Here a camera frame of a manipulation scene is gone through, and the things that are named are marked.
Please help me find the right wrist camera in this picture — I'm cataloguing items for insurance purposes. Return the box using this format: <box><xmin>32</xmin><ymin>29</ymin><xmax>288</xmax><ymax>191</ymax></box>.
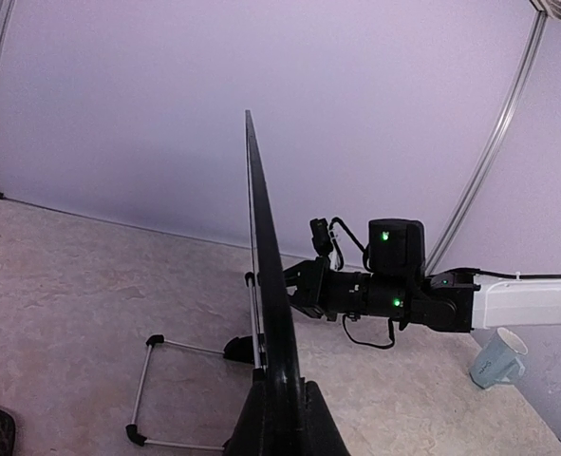
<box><xmin>309</xmin><ymin>218</ymin><xmax>345</xmax><ymax>271</ymax></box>

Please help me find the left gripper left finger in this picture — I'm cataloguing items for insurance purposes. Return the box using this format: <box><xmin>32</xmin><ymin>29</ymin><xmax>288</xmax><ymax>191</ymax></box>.
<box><xmin>223</xmin><ymin>380</ymin><xmax>270</xmax><ymax>456</ymax></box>

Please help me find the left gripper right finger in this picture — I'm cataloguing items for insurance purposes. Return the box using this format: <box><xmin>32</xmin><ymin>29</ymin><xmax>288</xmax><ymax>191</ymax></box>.
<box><xmin>305</xmin><ymin>381</ymin><xmax>349</xmax><ymax>456</ymax></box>

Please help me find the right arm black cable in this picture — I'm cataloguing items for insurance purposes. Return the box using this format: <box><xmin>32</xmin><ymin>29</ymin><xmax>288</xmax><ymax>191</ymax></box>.
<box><xmin>329</xmin><ymin>216</ymin><xmax>561</xmax><ymax>351</ymax></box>

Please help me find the white whiteboard black frame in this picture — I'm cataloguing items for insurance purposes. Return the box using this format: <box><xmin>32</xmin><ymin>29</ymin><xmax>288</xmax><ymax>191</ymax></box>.
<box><xmin>245</xmin><ymin>110</ymin><xmax>306</xmax><ymax>455</ymax></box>

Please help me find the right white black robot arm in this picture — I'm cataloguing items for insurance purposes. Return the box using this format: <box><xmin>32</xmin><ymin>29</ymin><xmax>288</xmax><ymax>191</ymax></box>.
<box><xmin>284</xmin><ymin>218</ymin><xmax>561</xmax><ymax>333</ymax></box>

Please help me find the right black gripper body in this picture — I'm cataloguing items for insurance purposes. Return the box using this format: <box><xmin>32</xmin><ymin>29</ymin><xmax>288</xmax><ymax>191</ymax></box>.
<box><xmin>298</xmin><ymin>256</ymin><xmax>332</xmax><ymax>321</ymax></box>

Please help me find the light blue ceramic mug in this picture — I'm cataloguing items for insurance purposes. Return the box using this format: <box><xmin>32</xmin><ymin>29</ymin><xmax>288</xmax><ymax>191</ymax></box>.
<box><xmin>469</xmin><ymin>327</ymin><xmax>528</xmax><ymax>390</ymax></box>

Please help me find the right aluminium corner post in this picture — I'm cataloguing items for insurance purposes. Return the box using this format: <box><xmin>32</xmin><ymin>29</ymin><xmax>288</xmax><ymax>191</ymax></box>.
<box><xmin>426</xmin><ymin>9</ymin><xmax>548</xmax><ymax>275</ymax></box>

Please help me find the whiteboard wire stand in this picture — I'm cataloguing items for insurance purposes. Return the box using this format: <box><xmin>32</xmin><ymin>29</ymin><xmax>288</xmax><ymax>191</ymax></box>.
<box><xmin>125</xmin><ymin>272</ymin><xmax>266</xmax><ymax>455</ymax></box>

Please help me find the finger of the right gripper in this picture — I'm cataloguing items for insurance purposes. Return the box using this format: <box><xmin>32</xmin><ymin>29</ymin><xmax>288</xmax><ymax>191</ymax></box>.
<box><xmin>289</xmin><ymin>296</ymin><xmax>316</xmax><ymax>318</ymax></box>
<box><xmin>283</xmin><ymin>260</ymin><xmax>316</xmax><ymax>288</ymax></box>

